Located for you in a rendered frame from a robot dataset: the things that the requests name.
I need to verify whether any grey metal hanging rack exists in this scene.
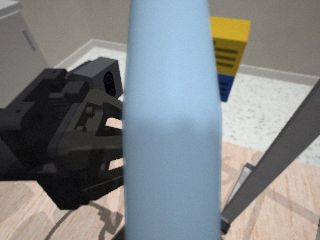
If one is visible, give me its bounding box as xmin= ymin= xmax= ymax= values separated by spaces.
xmin=221 ymin=79 xmax=320 ymax=234

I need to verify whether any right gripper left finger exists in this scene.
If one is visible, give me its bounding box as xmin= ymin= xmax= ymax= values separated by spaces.
xmin=111 ymin=224 xmax=125 ymax=240

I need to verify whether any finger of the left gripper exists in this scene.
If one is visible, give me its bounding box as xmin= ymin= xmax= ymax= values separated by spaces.
xmin=80 ymin=126 xmax=124 ymax=201
xmin=58 ymin=89 xmax=123 ymax=171

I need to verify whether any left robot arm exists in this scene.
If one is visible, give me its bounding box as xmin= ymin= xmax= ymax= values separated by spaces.
xmin=73 ymin=56 xmax=123 ymax=99

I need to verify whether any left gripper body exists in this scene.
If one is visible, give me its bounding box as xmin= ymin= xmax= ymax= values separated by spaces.
xmin=0 ymin=60 xmax=92 ymax=210

